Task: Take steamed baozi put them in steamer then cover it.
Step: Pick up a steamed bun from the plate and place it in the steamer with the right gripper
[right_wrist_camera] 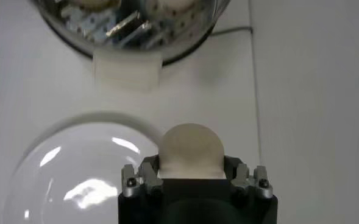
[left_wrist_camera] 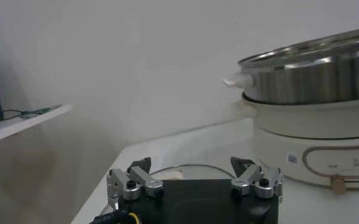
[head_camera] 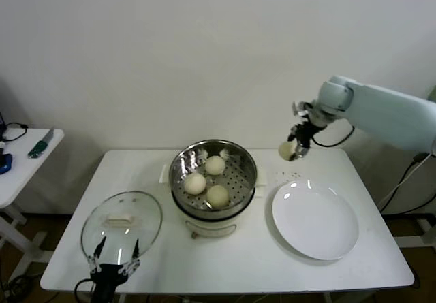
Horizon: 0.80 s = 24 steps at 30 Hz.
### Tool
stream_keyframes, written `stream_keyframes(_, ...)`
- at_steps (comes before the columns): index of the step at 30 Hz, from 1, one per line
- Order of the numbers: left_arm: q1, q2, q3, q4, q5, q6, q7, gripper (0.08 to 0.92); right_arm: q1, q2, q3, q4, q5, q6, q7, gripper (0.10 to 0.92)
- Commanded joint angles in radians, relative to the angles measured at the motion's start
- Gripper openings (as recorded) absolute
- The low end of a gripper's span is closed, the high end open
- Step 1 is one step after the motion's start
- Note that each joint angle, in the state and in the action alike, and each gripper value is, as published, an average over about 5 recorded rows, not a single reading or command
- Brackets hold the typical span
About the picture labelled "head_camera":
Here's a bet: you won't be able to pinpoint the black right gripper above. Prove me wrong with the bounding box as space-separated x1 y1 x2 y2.
287 120 325 162

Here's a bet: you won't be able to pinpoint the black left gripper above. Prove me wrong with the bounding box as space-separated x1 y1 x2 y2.
87 236 141 303

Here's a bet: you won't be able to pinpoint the white steamed baozi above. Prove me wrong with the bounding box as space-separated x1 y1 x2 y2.
204 155 226 176
206 185 230 208
183 173 208 195
278 141 297 161

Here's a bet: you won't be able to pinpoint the glass lid cream handle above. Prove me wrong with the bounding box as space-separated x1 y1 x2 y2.
80 190 164 268

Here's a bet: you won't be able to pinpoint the perforated steel steamer basket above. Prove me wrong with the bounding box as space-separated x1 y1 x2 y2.
159 139 270 215

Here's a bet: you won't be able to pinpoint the scattered brown crumbs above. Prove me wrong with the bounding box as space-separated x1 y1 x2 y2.
274 170 301 180

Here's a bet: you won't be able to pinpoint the white round plate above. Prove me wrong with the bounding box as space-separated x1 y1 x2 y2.
271 179 360 261

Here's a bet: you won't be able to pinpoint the cream electric cooker pot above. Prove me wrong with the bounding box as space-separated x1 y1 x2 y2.
172 180 266 240

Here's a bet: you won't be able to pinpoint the white side table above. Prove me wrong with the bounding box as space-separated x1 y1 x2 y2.
0 128 65 285

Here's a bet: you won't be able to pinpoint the blue plastic gadget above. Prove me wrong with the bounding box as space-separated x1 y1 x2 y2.
0 153 14 175

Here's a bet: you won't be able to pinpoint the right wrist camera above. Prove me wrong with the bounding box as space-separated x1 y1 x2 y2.
292 101 309 117

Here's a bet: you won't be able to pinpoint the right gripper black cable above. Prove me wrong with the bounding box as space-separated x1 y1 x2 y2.
311 124 356 147

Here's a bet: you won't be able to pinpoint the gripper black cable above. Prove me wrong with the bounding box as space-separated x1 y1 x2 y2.
311 124 356 147
74 278 97 303

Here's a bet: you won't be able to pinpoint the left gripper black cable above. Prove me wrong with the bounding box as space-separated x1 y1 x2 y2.
74 278 97 303

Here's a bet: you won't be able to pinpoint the black floor cable bundle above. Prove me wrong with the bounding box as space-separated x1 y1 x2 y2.
0 274 35 303

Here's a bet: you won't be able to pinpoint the black plug with cable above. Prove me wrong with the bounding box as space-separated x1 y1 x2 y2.
378 151 436 214

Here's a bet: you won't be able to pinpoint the green handled knife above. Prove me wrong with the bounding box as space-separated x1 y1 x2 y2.
27 127 55 159

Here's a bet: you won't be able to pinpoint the thin black cable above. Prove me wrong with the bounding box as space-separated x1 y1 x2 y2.
5 122 29 143

